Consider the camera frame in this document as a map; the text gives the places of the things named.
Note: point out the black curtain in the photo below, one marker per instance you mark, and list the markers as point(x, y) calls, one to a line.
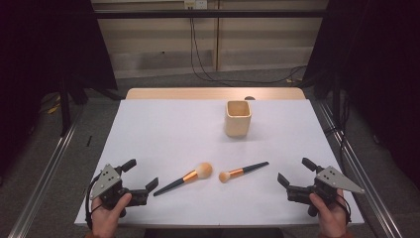
point(39, 49)
point(379, 66)

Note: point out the black metal crossbar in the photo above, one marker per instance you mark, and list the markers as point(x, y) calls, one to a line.
point(148, 14)

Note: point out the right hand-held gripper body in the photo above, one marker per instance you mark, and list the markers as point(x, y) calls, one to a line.
point(333, 180)

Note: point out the beige square cup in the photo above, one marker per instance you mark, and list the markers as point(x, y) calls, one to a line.
point(237, 127)

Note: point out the small black floor object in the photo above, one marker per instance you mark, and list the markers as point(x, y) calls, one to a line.
point(88, 141)

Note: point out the aluminium floor rail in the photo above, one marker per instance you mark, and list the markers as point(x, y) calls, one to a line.
point(366, 185)
point(46, 172)

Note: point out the small makeup brush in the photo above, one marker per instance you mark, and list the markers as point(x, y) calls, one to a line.
point(244, 170)

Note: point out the white wall power outlet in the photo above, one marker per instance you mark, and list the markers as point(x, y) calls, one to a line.
point(199, 4)

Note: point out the large makeup brush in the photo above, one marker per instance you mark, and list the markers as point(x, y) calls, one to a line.
point(202, 170)

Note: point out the person's left hand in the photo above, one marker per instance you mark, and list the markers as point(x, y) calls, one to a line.
point(109, 218)

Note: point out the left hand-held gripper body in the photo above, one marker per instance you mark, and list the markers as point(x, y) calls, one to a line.
point(106, 180)

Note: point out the beige wall conduit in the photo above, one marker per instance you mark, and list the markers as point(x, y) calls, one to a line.
point(217, 39)

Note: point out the person's right hand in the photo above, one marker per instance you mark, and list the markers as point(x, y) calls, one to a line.
point(330, 218)

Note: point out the black stand leg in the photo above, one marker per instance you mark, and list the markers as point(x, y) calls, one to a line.
point(64, 109)

